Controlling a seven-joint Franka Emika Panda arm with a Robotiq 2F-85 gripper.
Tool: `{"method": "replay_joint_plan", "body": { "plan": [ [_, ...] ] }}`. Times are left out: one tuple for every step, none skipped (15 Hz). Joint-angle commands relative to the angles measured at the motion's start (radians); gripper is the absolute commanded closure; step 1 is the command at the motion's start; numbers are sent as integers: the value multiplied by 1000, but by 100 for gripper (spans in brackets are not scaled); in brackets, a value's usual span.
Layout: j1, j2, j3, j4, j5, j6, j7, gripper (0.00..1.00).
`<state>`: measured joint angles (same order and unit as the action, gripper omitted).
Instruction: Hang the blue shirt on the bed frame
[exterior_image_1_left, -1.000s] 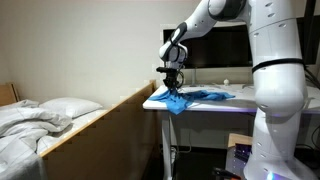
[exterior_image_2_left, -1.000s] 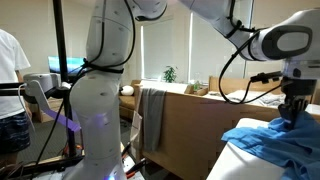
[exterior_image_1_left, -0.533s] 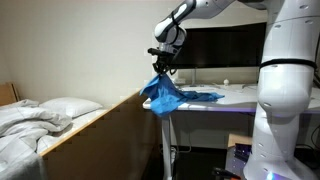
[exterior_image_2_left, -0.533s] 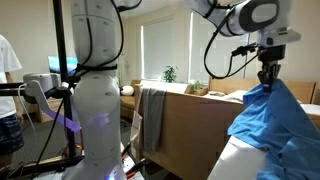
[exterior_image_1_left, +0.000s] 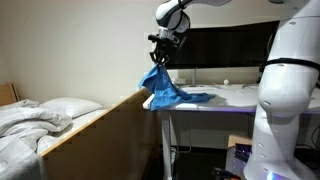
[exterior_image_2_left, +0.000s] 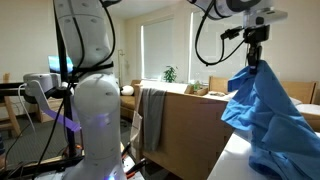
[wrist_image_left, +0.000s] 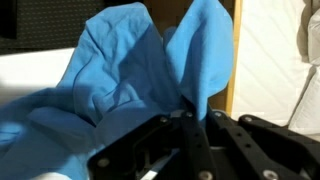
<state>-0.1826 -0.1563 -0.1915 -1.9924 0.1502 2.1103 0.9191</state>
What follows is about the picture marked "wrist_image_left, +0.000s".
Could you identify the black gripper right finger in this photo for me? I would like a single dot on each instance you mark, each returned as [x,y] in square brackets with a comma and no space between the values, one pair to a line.
[253,150]

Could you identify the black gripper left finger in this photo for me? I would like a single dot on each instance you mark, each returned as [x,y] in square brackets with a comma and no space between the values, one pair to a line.
[180,146]

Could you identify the blue shirt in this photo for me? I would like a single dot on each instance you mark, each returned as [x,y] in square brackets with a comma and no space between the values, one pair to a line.
[116,66]

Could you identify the white mattress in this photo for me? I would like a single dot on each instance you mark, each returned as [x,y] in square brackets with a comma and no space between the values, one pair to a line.
[266,66]

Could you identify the white desk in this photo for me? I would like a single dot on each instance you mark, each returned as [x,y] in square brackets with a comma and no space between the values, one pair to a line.
[26,73]

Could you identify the wooden bed frame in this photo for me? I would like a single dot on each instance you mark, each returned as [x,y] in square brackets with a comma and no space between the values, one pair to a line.
[237,50]

